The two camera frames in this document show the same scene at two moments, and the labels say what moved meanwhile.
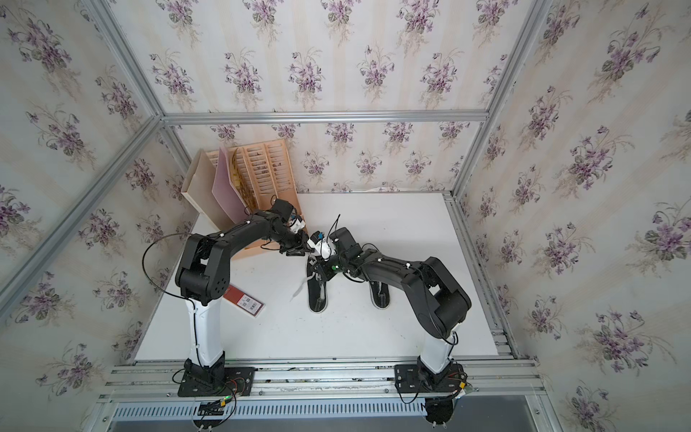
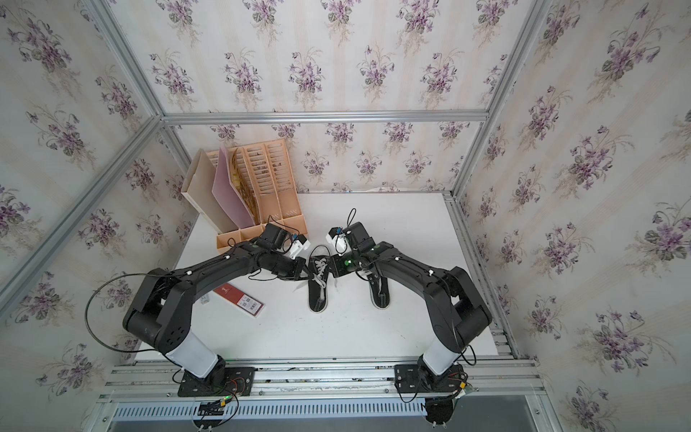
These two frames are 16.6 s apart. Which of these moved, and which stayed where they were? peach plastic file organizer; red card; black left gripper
Moved: black left gripper
Stayed: red card; peach plastic file organizer
